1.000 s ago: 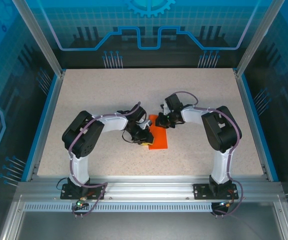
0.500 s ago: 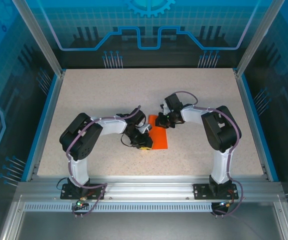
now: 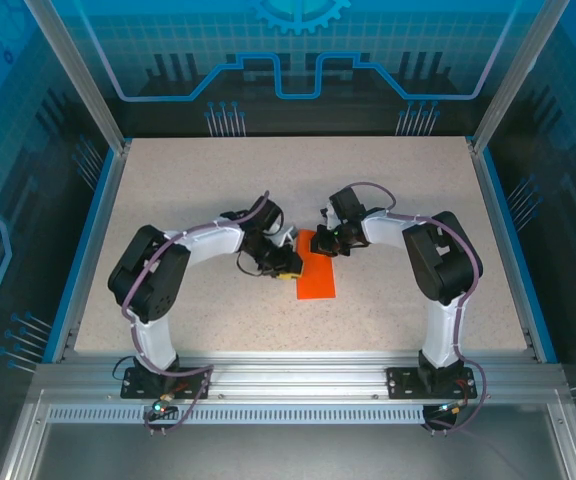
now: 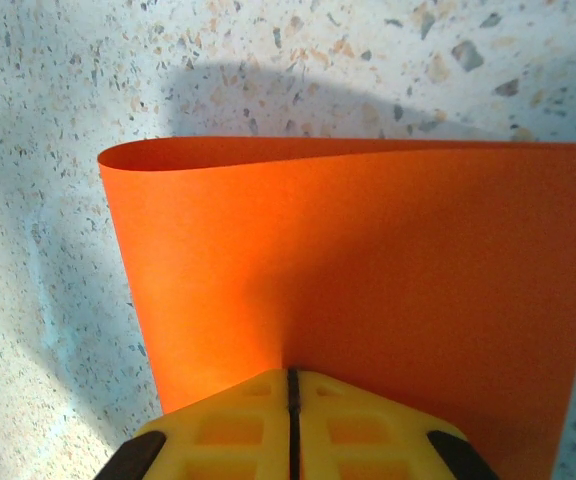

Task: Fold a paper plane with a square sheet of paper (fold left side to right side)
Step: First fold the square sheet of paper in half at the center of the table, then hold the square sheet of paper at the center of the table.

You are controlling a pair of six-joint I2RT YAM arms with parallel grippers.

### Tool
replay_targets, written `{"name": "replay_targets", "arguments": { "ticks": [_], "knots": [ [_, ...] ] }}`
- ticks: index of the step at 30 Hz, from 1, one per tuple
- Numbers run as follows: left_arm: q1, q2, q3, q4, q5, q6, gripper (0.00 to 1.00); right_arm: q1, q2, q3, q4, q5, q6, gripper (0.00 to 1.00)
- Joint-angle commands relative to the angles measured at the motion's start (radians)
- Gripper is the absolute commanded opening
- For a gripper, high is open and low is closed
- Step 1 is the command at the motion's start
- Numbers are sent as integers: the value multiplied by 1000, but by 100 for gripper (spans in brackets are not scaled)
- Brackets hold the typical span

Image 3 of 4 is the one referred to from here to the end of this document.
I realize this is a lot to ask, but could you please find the orange paper sheet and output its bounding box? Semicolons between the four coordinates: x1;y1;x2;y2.
295;228;338;301

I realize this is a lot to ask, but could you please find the grey metal sheet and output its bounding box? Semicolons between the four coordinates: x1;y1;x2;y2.
32;423;569;480

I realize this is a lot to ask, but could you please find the aluminium mounting beam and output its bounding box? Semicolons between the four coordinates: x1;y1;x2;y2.
32;349;567;407

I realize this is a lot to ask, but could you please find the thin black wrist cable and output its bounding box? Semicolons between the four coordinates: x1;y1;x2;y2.
235;249;272;277

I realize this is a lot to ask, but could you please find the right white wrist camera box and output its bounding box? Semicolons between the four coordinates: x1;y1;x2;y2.
319;201;343;230

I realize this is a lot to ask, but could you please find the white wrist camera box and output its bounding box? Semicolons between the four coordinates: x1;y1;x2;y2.
319;201;343;230
271;228;299;248

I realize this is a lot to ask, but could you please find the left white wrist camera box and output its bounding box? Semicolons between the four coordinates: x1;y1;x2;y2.
271;228;299;248

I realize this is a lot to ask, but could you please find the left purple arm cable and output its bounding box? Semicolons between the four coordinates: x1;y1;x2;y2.
120;188;271;435

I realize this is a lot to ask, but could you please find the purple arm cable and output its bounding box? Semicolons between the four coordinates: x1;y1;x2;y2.
345;180;489;436
120;188;271;435

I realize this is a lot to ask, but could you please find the slotted grey cable duct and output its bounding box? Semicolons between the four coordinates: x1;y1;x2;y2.
45;405;432;426

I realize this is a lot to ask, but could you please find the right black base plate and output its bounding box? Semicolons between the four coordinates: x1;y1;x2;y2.
386;366;479;401

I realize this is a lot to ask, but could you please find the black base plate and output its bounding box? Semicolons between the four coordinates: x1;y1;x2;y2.
120;366;213;401
386;366;479;401

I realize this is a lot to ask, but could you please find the right aluminium side rail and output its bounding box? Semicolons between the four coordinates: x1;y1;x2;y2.
470;149;559;364

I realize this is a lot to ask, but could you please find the aluminium side rail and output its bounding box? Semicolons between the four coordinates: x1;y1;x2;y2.
42;144;132;364
470;149;559;364

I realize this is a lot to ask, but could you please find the left aluminium side rail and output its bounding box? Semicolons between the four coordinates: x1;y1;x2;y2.
42;144;132;364

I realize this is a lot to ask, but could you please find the cable connector with green light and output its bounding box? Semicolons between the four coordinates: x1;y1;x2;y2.
148;392;178;420

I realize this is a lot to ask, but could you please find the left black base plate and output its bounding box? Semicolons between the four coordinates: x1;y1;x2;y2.
120;366;213;401

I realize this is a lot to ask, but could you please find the thin black base cable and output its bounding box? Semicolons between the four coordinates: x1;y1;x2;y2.
111;355;137;386

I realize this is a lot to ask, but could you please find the cable connector with orange tag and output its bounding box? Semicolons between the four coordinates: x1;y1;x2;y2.
432;399;471;417

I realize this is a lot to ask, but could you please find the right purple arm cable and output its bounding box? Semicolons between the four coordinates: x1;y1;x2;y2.
345;180;489;436

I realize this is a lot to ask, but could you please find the right aluminium frame post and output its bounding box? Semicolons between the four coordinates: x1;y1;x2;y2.
467;0;572;155

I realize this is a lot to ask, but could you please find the aluminium frame post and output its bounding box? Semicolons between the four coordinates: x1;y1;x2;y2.
22;0;134;154
467;0;572;155

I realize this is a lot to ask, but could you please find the left aluminium frame post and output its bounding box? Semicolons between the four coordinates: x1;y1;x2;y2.
22;0;134;154

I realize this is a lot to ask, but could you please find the aluminium lower frame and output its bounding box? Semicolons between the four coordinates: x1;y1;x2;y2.
0;388;576;480

